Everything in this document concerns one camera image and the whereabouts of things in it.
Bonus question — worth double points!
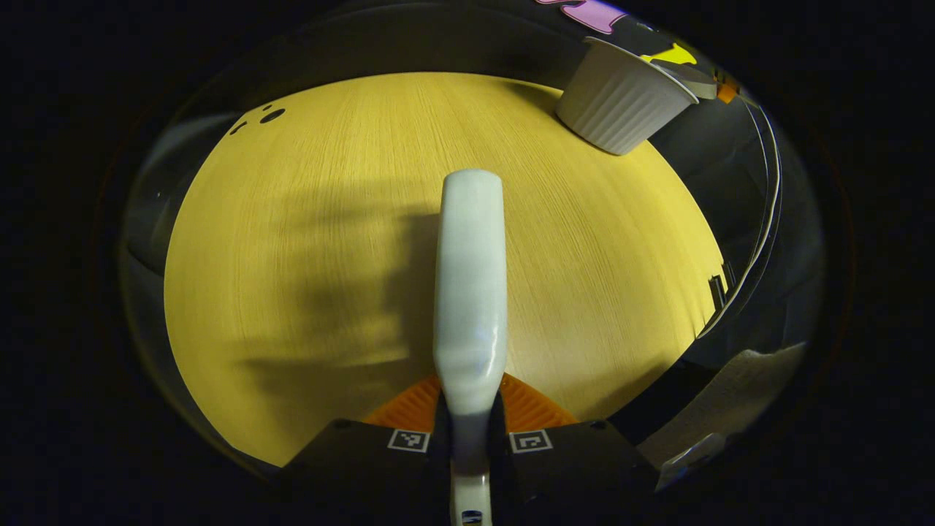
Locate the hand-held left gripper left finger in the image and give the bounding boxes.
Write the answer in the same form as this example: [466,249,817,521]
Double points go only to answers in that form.
[278,374,450,526]

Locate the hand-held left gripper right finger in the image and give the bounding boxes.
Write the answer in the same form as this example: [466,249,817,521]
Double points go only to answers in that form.
[491,373,662,526]

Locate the grey plastic dustpan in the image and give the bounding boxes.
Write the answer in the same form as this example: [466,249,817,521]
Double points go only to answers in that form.
[649,58,720,101]

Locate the white ribbed garbage bin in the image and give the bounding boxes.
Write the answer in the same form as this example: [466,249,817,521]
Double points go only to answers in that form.
[555,37,700,156]

